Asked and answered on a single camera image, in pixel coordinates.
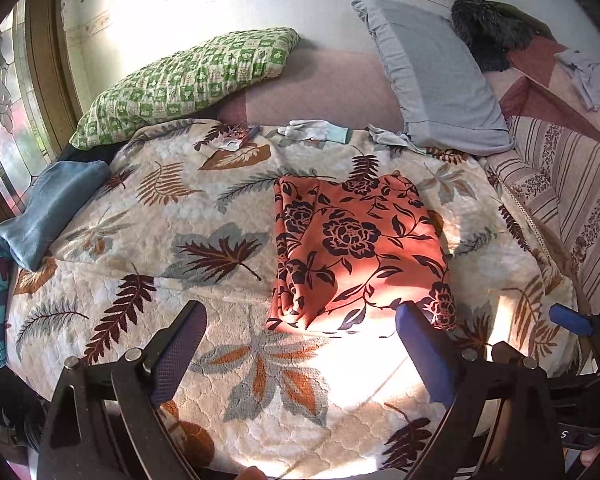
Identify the maroon pink bedcover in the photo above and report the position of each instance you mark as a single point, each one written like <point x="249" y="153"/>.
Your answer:
<point x="536" y="86"/>

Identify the small grey cloth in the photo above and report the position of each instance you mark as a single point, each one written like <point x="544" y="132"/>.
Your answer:
<point x="392" y="139"/>

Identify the black furry cushion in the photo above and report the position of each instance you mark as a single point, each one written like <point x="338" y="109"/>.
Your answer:
<point x="491" y="29"/>

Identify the grey cloth on quilt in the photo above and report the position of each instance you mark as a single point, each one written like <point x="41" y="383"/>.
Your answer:
<point x="584" y="73"/>

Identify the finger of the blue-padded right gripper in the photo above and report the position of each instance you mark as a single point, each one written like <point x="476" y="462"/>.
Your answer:
<point x="571" y="320"/>

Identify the blue folded towel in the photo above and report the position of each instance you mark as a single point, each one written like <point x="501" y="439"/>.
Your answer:
<point x="59" y="193"/>

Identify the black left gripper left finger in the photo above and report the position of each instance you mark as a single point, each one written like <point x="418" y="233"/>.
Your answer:
<point x="103" y="422"/>

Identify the striped floral quilt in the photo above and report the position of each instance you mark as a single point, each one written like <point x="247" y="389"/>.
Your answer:
<point x="555" y="173"/>

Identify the small red blue packet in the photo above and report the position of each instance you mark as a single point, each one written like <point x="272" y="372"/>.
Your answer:
<point x="232" y="138"/>

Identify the orange floral blouse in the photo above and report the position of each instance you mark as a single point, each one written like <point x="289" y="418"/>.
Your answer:
<point x="349" y="253"/>

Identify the green checkered pillow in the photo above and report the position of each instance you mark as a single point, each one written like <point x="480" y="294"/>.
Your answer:
<point x="184" y="83"/>

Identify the white glove with teal cuff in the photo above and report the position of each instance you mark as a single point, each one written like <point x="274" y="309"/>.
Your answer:
<point x="314" y="130"/>

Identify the grey pillow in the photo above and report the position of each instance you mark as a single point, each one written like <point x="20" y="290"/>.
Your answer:
<point x="444" y="99"/>

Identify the leaf-print bed blanket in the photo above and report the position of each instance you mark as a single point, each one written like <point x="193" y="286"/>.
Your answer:
<point x="179" y="221"/>

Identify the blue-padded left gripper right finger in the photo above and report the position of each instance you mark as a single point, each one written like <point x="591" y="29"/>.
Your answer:
<point x="461" y="382"/>

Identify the person's right hand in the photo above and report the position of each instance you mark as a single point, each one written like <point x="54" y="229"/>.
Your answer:
<point x="589" y="457"/>

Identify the stained glass window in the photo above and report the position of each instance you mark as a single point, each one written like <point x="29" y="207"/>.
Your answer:
<point x="26" y="148"/>

